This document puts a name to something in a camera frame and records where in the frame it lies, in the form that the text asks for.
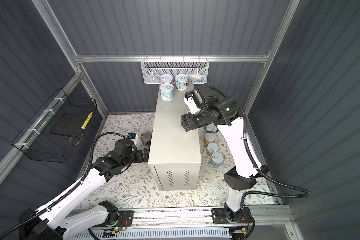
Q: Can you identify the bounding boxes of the green labelled can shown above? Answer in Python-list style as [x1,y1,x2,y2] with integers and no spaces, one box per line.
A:
[207,143,219,156]

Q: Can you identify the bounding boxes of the white lidded can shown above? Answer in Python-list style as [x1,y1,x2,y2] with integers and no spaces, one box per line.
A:
[210,152,225,168]

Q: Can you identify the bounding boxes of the light blue labelled can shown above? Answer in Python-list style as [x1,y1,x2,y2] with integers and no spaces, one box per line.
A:
[159,84,174,101]

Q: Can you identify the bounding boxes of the pink labelled can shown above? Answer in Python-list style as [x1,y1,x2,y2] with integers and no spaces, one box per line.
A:
[160,74,173,85]

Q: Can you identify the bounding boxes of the teal labelled can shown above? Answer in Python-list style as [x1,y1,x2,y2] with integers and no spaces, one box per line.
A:
[175,74,188,91]

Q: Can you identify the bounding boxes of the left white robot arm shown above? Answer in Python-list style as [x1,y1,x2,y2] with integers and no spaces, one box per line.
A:
[0,133,150,240]

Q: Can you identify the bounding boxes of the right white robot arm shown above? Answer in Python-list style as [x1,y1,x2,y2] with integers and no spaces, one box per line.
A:
[181,85,311,223]

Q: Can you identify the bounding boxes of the white metal cabinet counter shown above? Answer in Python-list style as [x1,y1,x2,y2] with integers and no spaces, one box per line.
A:
[148,87,202,191]

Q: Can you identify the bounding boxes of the dark bare-lid tin can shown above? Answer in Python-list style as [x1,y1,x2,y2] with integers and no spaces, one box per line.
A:
[140,132,152,147]

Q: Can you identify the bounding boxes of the yellow can far right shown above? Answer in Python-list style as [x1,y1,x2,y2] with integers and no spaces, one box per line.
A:
[204,133,217,147]

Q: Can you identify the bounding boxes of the yellow marker in basket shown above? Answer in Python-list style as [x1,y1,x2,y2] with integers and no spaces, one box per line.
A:
[81,112,93,130]

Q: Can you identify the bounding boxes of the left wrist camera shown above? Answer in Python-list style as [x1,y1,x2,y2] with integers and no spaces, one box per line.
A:
[127,133,138,142]

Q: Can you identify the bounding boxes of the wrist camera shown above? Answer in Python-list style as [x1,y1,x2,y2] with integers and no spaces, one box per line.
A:
[127,133,138,142]
[184,92,201,115]

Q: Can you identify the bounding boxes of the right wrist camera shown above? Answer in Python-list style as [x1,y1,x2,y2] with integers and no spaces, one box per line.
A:
[184,92,201,115]

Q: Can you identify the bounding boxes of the white wire mesh basket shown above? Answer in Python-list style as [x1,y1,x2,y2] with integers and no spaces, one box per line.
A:
[141,59,210,85]

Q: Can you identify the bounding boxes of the black wire wall basket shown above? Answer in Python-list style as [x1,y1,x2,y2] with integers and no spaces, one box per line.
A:
[12,93,102,164]

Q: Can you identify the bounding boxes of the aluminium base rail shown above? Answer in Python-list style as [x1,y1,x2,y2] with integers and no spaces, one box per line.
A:
[52,205,292,232]

